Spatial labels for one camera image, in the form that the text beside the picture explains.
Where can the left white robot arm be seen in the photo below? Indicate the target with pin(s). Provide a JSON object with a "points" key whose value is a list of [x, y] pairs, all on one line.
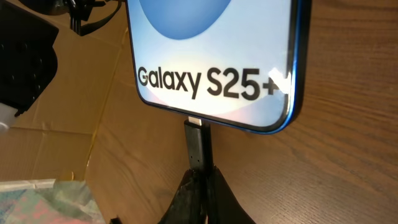
{"points": [[28, 60]]}

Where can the blue Galaxy smartphone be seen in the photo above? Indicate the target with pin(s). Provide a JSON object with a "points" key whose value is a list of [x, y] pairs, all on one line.
{"points": [[239, 63]]}

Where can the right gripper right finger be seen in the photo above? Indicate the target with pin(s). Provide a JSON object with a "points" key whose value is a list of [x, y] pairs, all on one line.
{"points": [[222, 207]]}

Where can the crumpled plastic bag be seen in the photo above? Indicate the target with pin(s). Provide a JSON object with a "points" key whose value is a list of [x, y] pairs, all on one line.
{"points": [[48, 201]]}

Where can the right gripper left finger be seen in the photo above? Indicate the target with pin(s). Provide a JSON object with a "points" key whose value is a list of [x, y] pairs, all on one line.
{"points": [[186, 206]]}

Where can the brown cardboard sheet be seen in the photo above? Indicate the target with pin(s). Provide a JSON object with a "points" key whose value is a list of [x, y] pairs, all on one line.
{"points": [[53, 139]]}

